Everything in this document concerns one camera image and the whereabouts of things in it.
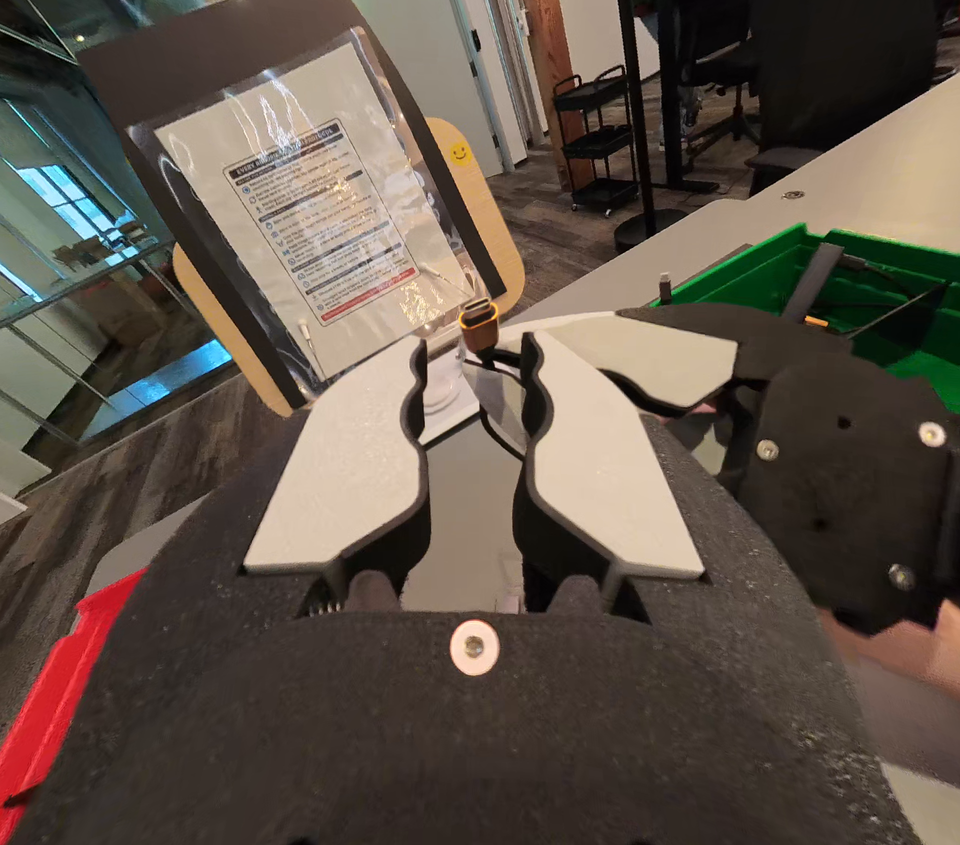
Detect red plastic bin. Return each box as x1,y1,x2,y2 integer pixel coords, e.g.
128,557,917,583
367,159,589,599
0,567,147,810

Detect black usb-c cable orange plugs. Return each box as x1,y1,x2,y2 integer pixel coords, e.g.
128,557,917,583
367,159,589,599
457,297,856,460

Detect black rolling cart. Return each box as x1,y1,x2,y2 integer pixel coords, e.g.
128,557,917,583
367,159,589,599
553,65,640,218

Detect black floor lamp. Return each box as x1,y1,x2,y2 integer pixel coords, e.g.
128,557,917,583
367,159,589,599
603,0,688,254

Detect black office chair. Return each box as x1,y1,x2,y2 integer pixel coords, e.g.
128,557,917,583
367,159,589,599
746,0,942,194

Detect green plastic bin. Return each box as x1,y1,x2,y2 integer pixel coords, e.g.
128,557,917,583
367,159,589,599
648,224,960,415

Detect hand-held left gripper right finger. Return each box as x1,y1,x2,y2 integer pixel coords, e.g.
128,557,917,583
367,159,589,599
512,330,708,581

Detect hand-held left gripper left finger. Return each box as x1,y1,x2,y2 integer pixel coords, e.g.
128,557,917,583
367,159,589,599
242,337,434,578

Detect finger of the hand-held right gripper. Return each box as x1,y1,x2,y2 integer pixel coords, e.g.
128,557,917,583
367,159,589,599
538,312,741,413

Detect black green bin divider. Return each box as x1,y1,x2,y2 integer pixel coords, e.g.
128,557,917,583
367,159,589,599
851,281,950,340

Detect person's right hand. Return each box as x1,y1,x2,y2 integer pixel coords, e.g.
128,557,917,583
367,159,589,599
825,605,960,784

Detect grey usb hub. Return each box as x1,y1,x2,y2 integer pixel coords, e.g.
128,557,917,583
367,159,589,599
783,242,912,325

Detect laminated instruction sheet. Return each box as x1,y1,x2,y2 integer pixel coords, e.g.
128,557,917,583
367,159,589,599
126,27,472,383

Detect black sign board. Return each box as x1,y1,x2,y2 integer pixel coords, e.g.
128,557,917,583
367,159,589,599
78,0,508,411

